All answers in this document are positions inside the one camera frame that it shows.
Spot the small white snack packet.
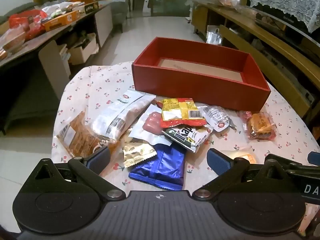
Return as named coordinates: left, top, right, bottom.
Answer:
left=200, top=105, right=237, bottom=132

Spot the clear steamed cake packet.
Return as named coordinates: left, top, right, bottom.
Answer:
left=220, top=146, right=257, bottom=165

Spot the orange cake packet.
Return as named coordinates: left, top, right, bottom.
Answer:
left=237, top=110, right=277, bottom=140

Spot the flat orange box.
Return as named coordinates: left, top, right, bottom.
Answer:
left=42, top=11, right=81, bottom=32

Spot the gold snack packet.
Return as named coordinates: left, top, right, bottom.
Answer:
left=122, top=140, right=157, bottom=168

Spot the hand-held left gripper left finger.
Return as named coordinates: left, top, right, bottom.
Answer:
left=22, top=146, right=126, bottom=201

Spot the black yellow box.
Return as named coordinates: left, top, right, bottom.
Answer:
left=84, top=1, right=100, bottom=14

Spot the wooden television cabinet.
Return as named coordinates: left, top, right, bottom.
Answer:
left=191, top=0, right=320, bottom=120

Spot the cherry print tablecloth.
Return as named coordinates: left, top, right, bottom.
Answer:
left=51, top=61, right=320, bottom=205

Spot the brown cracker packet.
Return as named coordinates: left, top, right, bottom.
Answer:
left=56, top=109, right=118, bottom=159

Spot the red plastic bag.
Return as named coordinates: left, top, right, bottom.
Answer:
left=9, top=10, right=48, bottom=40

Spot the red cardboard box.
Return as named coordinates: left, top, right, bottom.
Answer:
left=132, top=37, right=272, bottom=112

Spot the blue snack packet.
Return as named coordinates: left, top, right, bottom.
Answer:
left=128, top=144, right=185, bottom=190

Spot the silver packet with pink sausage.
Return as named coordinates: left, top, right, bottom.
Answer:
left=129, top=104, right=173, bottom=147

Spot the red yellow snack packet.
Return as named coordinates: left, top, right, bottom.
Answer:
left=156, top=97, right=208, bottom=130

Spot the black television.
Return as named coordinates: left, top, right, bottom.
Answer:
left=246, top=0, right=320, bottom=47

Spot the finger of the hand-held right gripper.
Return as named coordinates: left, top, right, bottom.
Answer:
left=265, top=154, right=320, bottom=179
left=308, top=151, right=320, bottom=167

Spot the grey side table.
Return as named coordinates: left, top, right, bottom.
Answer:
left=0, top=2, right=113, bottom=87

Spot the clear plastic bag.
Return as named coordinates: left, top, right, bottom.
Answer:
left=206, top=25, right=223, bottom=46

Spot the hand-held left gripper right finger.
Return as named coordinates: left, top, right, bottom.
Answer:
left=192, top=148, right=300, bottom=201

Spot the white storage box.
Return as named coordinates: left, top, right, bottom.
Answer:
left=59, top=44, right=72, bottom=68
left=67, top=34, right=99, bottom=64

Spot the black white snack packet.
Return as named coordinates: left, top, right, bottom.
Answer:
left=162, top=124, right=213, bottom=153

